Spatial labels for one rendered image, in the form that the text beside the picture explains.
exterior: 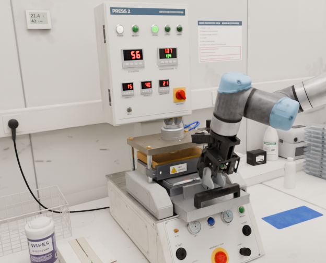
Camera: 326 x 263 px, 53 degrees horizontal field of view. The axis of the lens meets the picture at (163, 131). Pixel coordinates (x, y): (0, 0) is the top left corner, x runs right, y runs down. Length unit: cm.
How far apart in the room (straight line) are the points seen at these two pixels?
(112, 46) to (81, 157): 59
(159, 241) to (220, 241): 19
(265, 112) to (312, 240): 61
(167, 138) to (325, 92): 50
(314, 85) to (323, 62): 160
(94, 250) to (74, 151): 60
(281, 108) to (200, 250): 48
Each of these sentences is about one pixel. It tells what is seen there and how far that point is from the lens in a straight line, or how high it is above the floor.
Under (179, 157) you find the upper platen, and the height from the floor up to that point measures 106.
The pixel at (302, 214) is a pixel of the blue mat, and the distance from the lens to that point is 144.
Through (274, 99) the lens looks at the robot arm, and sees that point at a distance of 80.
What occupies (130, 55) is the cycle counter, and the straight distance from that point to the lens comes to 118.
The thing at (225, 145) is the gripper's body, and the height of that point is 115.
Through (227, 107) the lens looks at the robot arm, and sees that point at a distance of 82.
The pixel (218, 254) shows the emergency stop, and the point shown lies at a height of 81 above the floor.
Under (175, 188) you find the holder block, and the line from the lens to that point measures 101.
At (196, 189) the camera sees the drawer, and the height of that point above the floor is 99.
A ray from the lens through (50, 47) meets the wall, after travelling 146.
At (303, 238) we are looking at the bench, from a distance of 128.
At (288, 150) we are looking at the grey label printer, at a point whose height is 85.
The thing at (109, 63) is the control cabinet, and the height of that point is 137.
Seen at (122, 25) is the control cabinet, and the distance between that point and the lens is 118.
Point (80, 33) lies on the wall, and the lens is 150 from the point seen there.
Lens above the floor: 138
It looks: 13 degrees down
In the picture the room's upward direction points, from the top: 3 degrees counter-clockwise
